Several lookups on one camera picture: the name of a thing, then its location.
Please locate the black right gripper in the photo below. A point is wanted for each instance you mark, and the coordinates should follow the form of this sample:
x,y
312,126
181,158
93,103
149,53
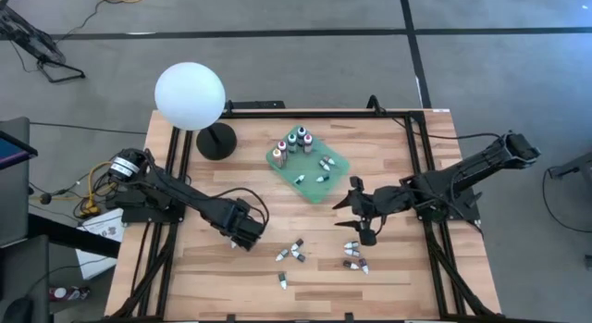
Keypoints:
x,y
379,202

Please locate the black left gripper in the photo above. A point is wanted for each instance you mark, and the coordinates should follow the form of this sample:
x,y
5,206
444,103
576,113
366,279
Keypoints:
x,y
245,226

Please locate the small green label dropper bottle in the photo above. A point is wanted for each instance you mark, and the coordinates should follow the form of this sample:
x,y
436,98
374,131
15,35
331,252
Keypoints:
x,y
281,255

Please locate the small blue label dropper bottle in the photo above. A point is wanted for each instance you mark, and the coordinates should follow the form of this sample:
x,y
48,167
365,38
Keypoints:
x,y
324,165

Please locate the orange yellow cap coloring bottle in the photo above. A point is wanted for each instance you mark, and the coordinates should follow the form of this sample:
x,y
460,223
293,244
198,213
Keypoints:
x,y
277,154

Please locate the pink cap food coloring bottle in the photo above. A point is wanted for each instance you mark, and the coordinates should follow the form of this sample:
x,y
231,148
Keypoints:
x,y
308,139

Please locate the green cap food coloring bottle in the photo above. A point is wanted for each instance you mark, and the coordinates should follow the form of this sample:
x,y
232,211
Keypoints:
x,y
292,138

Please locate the black cap food coloring bottle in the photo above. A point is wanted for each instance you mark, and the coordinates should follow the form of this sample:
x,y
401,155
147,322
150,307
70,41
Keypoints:
x,y
301,130

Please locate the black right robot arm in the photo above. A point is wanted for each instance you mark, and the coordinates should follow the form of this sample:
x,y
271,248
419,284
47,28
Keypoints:
x,y
476,168

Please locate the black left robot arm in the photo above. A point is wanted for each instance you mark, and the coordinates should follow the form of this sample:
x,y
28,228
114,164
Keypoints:
x,y
185,195

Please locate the green translucent plastic tray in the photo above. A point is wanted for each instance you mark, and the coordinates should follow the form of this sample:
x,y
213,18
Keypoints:
x,y
310,189

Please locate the white globe table lamp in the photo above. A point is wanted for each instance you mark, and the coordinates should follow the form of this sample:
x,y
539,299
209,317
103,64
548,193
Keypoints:
x,y
189,96

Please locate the white cardboard box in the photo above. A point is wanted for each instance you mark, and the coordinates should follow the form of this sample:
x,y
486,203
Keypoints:
x,y
97,258

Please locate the red white can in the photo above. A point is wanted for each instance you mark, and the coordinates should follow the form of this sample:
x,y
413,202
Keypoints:
x,y
69,293

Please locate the dark grey desk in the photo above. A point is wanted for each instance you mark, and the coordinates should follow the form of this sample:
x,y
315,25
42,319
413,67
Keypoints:
x,y
14,198

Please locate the black computer mouse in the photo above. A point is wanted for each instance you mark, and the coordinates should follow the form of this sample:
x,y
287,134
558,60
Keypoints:
x,y
16,311

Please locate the black computer monitor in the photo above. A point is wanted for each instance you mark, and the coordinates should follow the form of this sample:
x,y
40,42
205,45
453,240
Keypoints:
x,y
11,149

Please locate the black folded stand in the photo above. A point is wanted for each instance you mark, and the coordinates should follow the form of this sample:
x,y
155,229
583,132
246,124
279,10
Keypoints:
x,y
28,36

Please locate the black clamp bracket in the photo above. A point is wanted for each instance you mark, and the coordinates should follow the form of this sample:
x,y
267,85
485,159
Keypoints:
x,y
349,317
230,318

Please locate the black aluminium table frame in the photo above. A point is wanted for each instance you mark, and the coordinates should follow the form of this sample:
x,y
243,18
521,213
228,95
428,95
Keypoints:
x,y
300,114

